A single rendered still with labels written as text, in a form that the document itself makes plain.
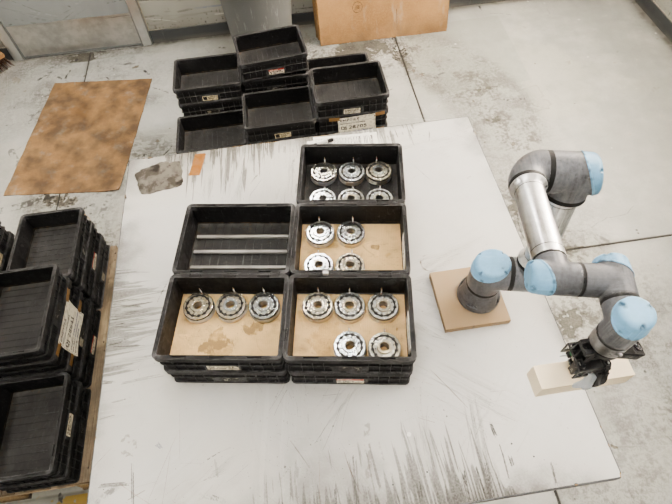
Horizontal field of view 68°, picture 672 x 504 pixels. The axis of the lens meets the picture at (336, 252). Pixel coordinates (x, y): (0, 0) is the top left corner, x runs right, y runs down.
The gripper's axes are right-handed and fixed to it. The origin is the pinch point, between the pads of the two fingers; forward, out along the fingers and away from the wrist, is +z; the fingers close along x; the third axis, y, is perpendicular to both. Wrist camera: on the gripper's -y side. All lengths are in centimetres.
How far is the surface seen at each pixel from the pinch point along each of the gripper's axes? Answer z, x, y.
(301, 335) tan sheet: 26, -33, 71
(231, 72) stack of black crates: 71, -238, 98
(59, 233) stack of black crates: 71, -127, 187
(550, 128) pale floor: 109, -191, -103
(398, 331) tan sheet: 26, -29, 39
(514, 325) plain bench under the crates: 38.8, -30.7, -3.7
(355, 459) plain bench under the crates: 39, 5, 59
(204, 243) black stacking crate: 26, -76, 103
